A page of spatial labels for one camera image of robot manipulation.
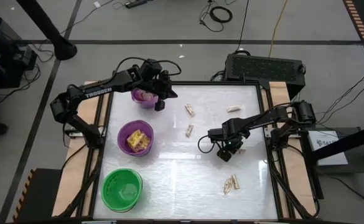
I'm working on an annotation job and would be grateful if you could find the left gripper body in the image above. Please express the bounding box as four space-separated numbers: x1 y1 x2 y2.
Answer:
147 72 174 101

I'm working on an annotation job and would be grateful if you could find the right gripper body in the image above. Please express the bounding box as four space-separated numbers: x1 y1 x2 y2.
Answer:
222 118 251 149

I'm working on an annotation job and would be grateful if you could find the green halloween bucket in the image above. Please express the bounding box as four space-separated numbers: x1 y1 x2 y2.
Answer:
100 167 144 213

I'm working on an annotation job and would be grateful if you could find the purple halloween bucket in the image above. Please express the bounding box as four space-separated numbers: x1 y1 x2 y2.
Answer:
131 84 160 110
117 119 155 157

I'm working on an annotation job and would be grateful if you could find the black perforated control box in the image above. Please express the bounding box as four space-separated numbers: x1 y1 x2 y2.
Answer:
224 53 307 100

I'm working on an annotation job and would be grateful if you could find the wooden board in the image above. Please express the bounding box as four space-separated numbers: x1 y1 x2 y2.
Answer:
260 81 319 219
51 80 111 218

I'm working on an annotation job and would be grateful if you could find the black power strip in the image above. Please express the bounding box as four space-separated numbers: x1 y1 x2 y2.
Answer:
124 0 149 9

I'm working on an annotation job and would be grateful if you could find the white paper booklet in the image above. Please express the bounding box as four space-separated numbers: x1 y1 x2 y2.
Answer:
307 129 350 167

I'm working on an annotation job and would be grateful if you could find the black pole stand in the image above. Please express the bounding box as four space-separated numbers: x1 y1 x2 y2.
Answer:
16 0 78 61

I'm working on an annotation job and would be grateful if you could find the black metal beam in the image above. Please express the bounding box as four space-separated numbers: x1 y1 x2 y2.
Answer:
309 122 364 163

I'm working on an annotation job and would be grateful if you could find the black side table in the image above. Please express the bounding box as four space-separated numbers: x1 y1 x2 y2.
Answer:
295 119 364 197

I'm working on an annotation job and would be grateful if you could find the black equipment cart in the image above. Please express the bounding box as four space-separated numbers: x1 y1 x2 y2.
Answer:
0 16 39 90

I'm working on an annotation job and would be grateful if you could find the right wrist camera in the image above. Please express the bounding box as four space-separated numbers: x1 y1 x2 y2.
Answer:
207 127 225 142

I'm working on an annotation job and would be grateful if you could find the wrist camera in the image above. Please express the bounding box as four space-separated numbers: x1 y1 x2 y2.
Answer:
207 127 225 142
139 58 164 81

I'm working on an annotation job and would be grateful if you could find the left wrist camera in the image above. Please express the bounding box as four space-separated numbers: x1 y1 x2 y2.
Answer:
139 58 164 81

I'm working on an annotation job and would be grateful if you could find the coiled black cable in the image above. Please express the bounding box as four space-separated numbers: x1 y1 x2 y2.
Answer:
199 0 234 33

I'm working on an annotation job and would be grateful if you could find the black power cable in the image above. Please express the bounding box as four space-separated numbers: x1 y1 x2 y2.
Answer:
236 0 251 53

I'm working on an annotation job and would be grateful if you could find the yellow power cable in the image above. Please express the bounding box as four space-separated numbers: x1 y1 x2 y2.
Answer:
268 0 290 58

